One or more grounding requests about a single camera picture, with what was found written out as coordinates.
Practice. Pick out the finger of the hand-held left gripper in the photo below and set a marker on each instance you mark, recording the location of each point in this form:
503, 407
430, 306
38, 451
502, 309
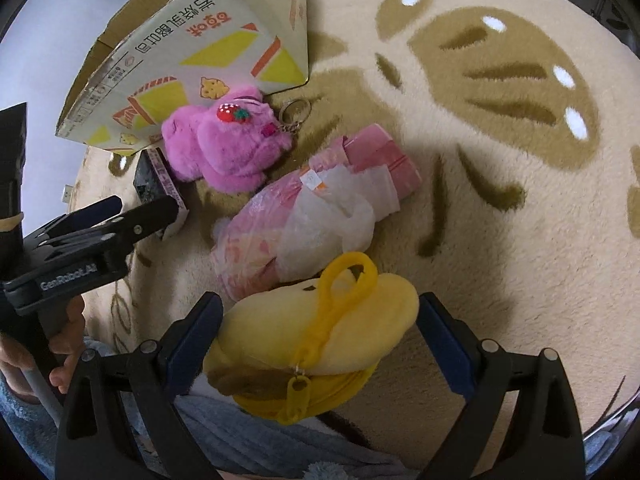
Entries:
75, 220
145, 217

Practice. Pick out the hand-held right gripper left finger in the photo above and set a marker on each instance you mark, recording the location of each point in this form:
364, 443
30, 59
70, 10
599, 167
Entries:
195, 345

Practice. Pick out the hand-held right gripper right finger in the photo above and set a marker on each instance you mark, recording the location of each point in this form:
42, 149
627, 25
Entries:
445, 345

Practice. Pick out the dark box with pink edge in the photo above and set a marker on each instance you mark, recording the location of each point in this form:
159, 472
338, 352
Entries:
150, 180

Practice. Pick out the yellow plush pouch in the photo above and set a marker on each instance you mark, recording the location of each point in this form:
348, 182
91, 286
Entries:
280, 325

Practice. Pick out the printed cardboard box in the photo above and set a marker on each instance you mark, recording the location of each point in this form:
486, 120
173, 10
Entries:
150, 60

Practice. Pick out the person's left hand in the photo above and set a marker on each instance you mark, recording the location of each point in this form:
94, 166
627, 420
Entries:
69, 335

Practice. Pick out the pink plush toy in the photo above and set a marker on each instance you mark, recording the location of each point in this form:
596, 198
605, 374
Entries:
220, 150

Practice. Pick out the pink plastic bag package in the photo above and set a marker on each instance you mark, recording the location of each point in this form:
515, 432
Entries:
260, 240

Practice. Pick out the blue fleece clothing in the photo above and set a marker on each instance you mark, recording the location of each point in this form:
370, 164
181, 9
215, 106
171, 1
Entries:
260, 445

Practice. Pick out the white wall socket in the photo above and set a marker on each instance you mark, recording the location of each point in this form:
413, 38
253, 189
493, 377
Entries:
67, 194

